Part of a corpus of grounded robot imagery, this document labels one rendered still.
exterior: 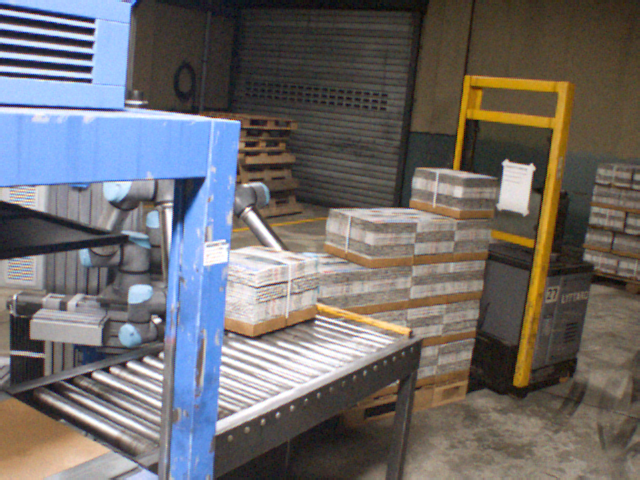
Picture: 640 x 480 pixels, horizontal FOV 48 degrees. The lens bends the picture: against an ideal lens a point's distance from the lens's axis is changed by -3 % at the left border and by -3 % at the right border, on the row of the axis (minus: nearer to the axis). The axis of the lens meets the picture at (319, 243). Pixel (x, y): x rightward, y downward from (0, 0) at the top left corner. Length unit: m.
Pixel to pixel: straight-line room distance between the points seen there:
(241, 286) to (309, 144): 9.14
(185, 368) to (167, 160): 0.39
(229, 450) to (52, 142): 1.05
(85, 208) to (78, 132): 1.91
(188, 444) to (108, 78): 0.67
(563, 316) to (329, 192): 7.12
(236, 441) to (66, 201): 1.44
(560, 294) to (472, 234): 0.83
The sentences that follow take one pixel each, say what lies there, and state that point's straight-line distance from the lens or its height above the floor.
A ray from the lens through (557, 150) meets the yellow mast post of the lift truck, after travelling 4.21.
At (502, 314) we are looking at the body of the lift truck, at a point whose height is 0.43.
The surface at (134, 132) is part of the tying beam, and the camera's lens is 1.14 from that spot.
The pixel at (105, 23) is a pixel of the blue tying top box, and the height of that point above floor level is 1.69.
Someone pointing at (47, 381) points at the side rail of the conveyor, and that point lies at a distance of 2.08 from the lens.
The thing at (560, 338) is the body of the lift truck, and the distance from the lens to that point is 4.73.
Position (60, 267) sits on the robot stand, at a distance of 3.05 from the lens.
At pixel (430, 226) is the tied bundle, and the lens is 3.78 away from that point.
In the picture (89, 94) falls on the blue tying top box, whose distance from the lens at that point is 1.30.
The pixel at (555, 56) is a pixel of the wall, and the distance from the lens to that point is 10.01.
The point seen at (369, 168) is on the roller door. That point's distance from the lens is 10.96.
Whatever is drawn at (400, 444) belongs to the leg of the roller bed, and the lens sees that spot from 2.80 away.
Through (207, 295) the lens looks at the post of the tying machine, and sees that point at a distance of 1.32.
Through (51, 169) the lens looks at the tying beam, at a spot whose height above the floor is 1.47.
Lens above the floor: 1.60
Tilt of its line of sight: 11 degrees down
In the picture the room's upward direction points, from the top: 6 degrees clockwise
